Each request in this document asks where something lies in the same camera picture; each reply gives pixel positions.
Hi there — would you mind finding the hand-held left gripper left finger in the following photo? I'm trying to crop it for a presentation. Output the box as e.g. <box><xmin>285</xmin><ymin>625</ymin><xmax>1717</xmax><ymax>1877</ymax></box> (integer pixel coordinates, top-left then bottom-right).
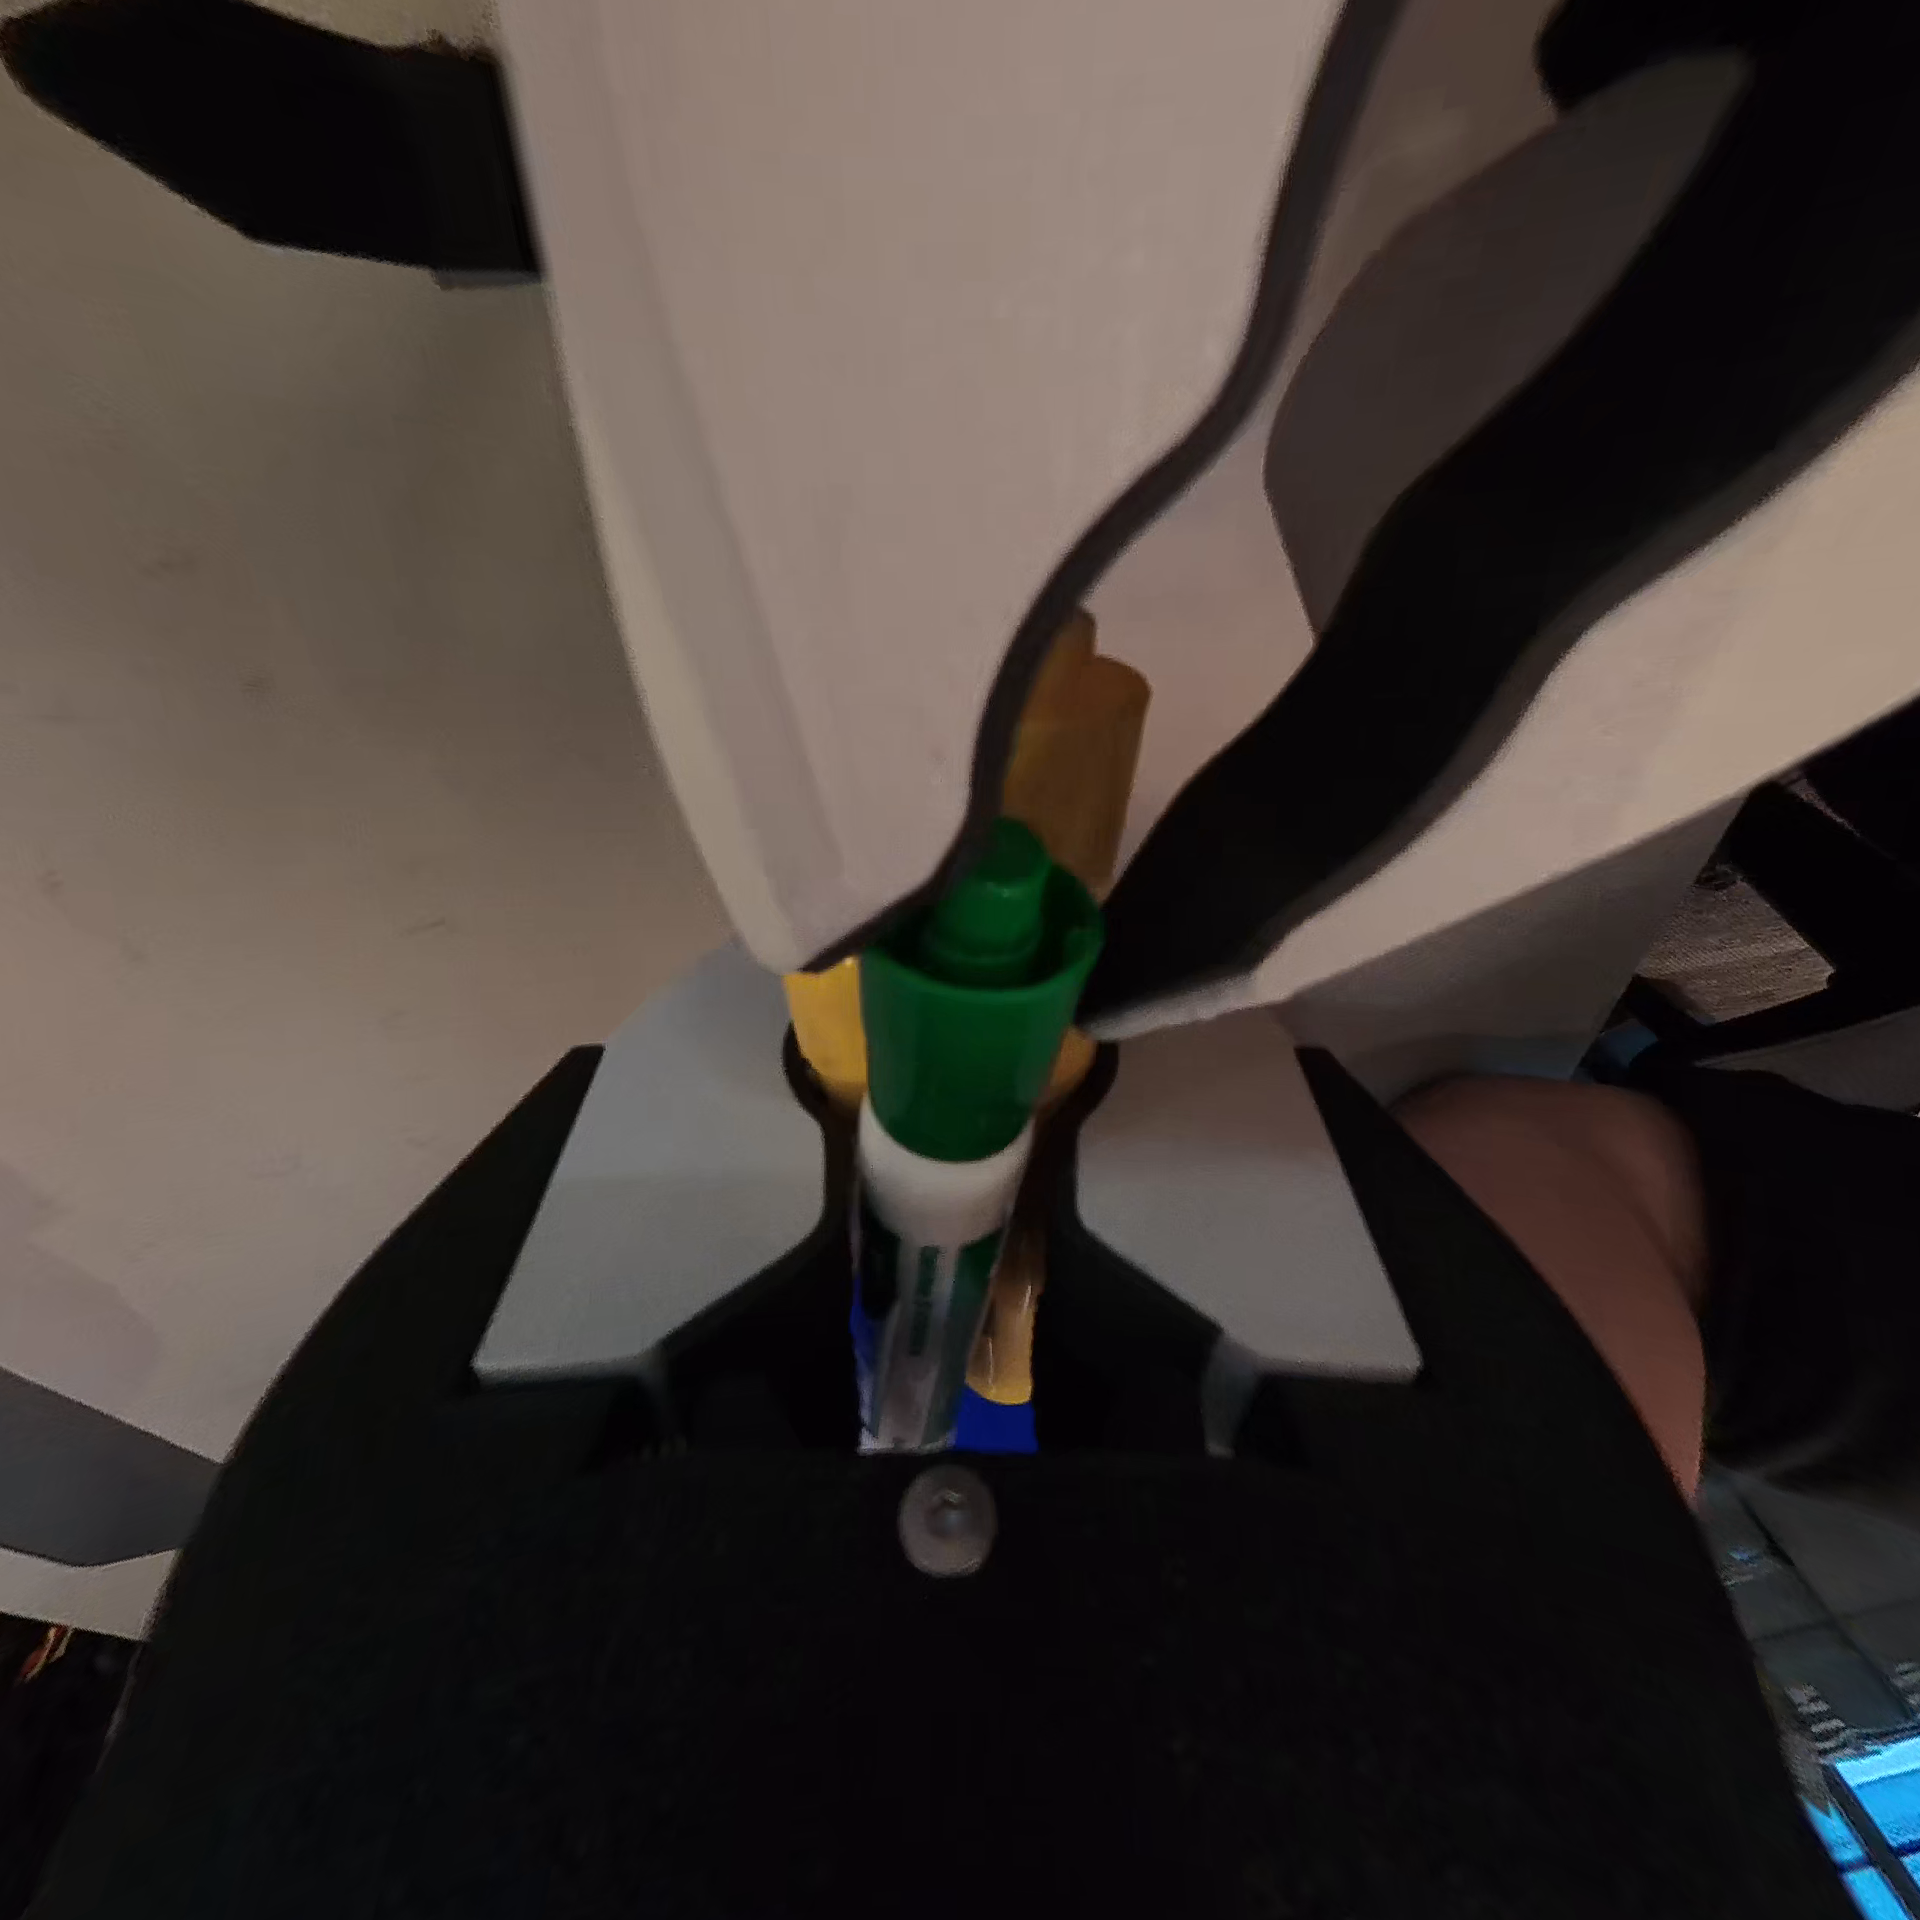
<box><xmin>469</xmin><ymin>938</ymin><xmax>852</xmax><ymax>1385</ymax></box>

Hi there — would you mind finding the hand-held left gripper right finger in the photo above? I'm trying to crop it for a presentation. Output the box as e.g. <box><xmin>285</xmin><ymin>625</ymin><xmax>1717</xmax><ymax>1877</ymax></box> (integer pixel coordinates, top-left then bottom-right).
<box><xmin>1048</xmin><ymin>1006</ymin><xmax>1424</xmax><ymax>1385</ymax></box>

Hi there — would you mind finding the blue plastic bin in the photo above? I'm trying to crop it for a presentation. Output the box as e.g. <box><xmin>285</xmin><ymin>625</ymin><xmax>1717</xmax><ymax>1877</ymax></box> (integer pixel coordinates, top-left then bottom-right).
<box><xmin>850</xmin><ymin>1298</ymin><xmax>1043</xmax><ymax>1458</ymax></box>

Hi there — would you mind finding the person's black shirt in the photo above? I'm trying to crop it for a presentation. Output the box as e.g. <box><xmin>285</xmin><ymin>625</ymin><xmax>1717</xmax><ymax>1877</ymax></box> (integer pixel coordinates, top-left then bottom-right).
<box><xmin>1681</xmin><ymin>1069</ymin><xmax>1920</xmax><ymax>1503</ymax></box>

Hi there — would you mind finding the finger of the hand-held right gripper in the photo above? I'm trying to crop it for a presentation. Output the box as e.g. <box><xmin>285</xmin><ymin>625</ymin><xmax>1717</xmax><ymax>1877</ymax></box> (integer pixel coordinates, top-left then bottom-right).
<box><xmin>1077</xmin><ymin>0</ymin><xmax>1920</xmax><ymax>1044</ymax></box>
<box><xmin>492</xmin><ymin>0</ymin><xmax>1412</xmax><ymax>978</ymax></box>

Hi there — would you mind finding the person's right forearm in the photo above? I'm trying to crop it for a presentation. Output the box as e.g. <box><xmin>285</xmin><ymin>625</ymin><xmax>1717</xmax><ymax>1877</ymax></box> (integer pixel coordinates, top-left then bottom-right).
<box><xmin>1387</xmin><ymin>1077</ymin><xmax>1715</xmax><ymax>1503</ymax></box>

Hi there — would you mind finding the yellow highlighter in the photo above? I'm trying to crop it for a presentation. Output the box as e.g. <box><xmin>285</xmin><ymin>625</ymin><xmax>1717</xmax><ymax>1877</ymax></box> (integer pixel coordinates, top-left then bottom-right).
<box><xmin>784</xmin><ymin>960</ymin><xmax>873</xmax><ymax>1094</ymax></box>
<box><xmin>961</xmin><ymin>608</ymin><xmax>1155</xmax><ymax>1410</ymax></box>

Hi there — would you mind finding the green white dry-erase marker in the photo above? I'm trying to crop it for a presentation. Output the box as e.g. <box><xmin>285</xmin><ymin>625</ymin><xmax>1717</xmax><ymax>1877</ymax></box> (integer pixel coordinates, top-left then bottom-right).
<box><xmin>850</xmin><ymin>818</ymin><xmax>1107</xmax><ymax>1454</ymax></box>

